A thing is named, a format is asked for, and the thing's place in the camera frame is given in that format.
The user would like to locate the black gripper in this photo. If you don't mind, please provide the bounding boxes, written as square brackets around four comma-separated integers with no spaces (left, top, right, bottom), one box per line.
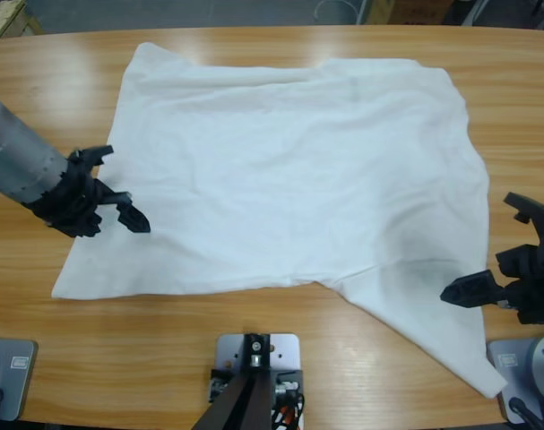
[31,156,151,238]
[439,223,544,326]

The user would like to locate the white T-shirt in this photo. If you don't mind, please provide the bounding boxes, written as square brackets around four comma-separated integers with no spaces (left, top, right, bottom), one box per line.
[50,42,509,400]

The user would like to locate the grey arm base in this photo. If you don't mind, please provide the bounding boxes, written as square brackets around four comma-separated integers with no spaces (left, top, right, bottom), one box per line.
[485,331,544,425]
[0,338,39,423]

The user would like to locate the light wooden pallet stack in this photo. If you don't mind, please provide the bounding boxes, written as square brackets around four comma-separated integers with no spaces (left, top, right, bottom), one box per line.
[0,0,43,41]

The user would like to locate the grey metal stand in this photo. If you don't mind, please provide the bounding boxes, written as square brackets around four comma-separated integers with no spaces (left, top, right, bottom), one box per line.
[458,0,492,26]

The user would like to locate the dark brown cardboard box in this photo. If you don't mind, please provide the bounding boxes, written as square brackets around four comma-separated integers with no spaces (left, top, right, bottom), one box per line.
[390,0,447,24]

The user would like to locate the light brown cardboard box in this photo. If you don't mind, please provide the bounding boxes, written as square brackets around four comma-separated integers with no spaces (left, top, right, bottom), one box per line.
[365,0,396,24]

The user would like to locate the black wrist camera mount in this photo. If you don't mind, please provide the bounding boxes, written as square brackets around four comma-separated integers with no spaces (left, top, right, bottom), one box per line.
[503,191,544,245]
[68,143,116,170]

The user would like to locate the white mount block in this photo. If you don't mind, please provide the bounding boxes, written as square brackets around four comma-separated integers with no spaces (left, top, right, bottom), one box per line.
[207,331,307,430]

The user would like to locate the dark post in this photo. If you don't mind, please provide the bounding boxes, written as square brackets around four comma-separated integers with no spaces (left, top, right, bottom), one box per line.
[194,331,272,430]

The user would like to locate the white cable loop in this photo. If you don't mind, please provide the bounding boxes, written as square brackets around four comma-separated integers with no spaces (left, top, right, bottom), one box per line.
[315,0,367,24]

